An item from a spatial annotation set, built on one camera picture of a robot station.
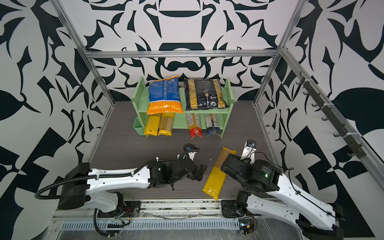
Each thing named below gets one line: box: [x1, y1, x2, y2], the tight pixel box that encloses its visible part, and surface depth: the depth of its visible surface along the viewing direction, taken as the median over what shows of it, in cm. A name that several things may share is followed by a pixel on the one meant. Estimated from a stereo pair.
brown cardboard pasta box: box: [202, 146, 237, 201], surface depth 83 cm
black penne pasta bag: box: [184, 78, 226, 111], surface depth 80 cm
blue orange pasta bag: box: [147, 75, 183, 115], surface depth 79 cm
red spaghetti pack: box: [186, 113, 203, 139], surface depth 90 cm
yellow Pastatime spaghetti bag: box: [158, 112, 176, 136], surface depth 90 cm
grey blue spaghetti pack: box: [204, 113, 221, 137], surface depth 91 cm
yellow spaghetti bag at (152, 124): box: [144, 113, 162, 136], surface depth 90 cm
